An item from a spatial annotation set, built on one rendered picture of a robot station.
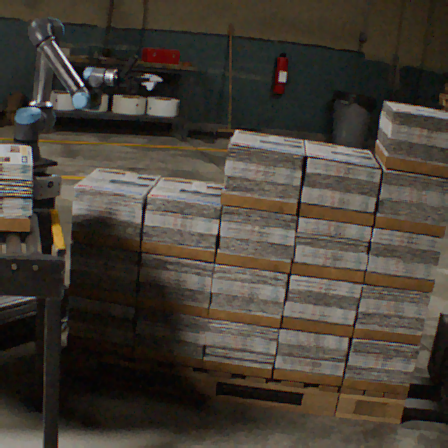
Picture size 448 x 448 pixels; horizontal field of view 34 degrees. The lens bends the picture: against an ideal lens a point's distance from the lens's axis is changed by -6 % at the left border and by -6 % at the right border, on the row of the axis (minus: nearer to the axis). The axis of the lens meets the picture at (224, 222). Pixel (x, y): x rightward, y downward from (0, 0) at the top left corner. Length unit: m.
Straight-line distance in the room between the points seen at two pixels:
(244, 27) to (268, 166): 7.10
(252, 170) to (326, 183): 0.28
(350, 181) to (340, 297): 0.46
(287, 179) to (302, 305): 0.50
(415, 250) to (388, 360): 0.48
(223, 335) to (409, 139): 1.06
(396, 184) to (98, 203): 1.14
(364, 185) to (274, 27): 7.26
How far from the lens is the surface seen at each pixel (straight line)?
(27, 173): 2.39
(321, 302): 2.99
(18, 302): 3.39
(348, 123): 9.86
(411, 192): 2.88
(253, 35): 9.92
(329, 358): 3.07
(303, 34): 10.16
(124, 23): 9.44
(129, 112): 8.97
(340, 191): 2.86
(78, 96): 3.25
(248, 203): 2.87
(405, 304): 3.01
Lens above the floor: 1.54
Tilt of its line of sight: 15 degrees down
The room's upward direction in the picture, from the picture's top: 7 degrees clockwise
